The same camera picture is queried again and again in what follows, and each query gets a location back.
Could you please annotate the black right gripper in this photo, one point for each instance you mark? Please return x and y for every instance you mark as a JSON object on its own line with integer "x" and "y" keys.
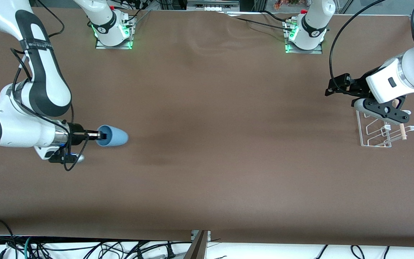
{"x": 76, "y": 130}

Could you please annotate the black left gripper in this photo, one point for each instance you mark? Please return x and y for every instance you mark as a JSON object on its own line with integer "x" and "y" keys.
{"x": 358, "y": 86}

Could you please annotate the blue plastic cup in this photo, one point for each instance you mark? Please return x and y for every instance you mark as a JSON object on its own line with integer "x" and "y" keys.
{"x": 117, "y": 136}

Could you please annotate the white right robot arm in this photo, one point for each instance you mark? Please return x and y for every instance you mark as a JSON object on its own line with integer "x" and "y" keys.
{"x": 13, "y": 129}

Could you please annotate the orange plastic parts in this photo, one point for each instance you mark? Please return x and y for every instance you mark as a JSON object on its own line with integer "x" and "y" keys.
{"x": 289, "y": 3}

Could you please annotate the brown table cover sheet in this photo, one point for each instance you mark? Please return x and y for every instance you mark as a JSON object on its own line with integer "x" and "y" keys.
{"x": 207, "y": 162}

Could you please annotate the white power strip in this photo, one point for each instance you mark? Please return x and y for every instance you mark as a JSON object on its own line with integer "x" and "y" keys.
{"x": 212, "y": 5}

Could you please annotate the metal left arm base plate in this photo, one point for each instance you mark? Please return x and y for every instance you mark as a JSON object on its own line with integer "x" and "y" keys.
{"x": 314, "y": 51}

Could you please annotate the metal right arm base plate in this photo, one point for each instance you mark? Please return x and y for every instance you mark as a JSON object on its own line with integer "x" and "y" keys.
{"x": 102, "y": 46}

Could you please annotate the aluminium frame post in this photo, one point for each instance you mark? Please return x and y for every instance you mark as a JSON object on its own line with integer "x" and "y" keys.
{"x": 198, "y": 248}

